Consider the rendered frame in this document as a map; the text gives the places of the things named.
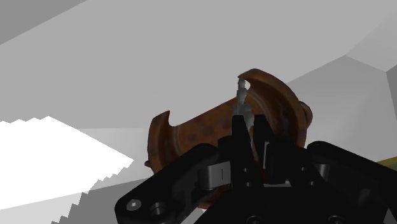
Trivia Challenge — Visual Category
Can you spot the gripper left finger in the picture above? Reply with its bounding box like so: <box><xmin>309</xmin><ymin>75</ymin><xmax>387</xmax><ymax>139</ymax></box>
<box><xmin>115</xmin><ymin>115</ymin><xmax>262</xmax><ymax>224</ymax></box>

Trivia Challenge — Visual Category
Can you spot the rusty brown two-handled pan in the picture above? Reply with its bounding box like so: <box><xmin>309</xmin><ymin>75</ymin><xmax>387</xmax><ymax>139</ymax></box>
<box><xmin>144</xmin><ymin>68</ymin><xmax>314</xmax><ymax>209</ymax></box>

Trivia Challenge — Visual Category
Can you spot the thin grey metal utensil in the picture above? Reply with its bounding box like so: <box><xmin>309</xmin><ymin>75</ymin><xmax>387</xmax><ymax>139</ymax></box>
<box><xmin>232</xmin><ymin>77</ymin><xmax>256</xmax><ymax>146</ymax></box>

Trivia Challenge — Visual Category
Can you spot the yellow flat thing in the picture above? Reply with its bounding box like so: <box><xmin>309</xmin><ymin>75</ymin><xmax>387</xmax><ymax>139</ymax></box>
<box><xmin>376</xmin><ymin>156</ymin><xmax>397</xmax><ymax>172</ymax></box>

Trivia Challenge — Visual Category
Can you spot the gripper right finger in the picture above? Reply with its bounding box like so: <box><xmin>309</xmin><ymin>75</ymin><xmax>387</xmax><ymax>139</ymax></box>
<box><xmin>253</xmin><ymin>114</ymin><xmax>397</xmax><ymax>216</ymax></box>

